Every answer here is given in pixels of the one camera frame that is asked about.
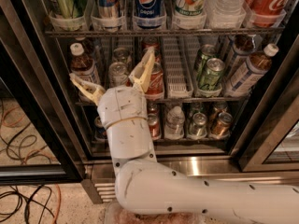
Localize steel fridge base grille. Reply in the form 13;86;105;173
81;156;299;204

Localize clear water bottle shelf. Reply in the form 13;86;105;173
206;0;250;21
164;106;185;140

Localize white diet can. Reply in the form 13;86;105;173
108;62;129;88
112;47;132;67

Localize clear water bottle bottom shelf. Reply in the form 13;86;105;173
164;106;185;140

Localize iced tea bottle right back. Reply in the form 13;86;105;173
224;35;256;77

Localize glass fridge door left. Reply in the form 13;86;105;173
0;0;85;184

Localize blue red bull can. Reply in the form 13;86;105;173
96;0;121;19

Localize green can bottom shelf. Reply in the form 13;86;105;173
188;112;206;138

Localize red coca-cola can front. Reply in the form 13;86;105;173
145;63;164;100

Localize iced tea bottle left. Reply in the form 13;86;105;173
70;43;101;85

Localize green can shelf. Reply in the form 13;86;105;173
188;112;206;138
43;0;88;21

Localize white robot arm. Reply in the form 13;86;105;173
69;48;299;224

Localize red coca-cola can middle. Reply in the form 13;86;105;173
142;49;162;64

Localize green can back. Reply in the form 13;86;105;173
193;44;217;75

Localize white diet can back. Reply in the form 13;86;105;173
112;47;132;67

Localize red coca-cola can back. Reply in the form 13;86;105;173
141;36;160;49

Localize clear plastic food container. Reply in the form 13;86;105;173
104;202;206;224

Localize bronze can bottom right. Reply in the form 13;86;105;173
209;112;233;138

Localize wire top shelf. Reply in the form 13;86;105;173
44;26;285;39

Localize black cables on floor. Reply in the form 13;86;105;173
0;100;57;224

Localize clear water bottle top shelf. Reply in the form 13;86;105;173
206;0;250;21

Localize iced tea bottle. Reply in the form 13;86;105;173
70;43;101;85
223;43;279;97
224;35;256;77

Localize blue pepsi can bottom shelf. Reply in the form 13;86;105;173
94;117;107;140

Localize green can front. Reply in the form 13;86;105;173
198;58;225;91

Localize red coca-cola can top shelf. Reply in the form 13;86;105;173
245;0;288;28

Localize empty white shelf tray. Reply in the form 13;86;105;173
162;37;193;99

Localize green can top shelf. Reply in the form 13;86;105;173
43;0;88;21

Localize orange cable on floor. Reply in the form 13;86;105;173
0;105;62;224

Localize white diet can front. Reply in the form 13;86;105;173
108;62;129;88

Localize iced tea bottle right front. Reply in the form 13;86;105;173
223;43;279;97

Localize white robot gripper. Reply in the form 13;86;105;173
69;47;155;129

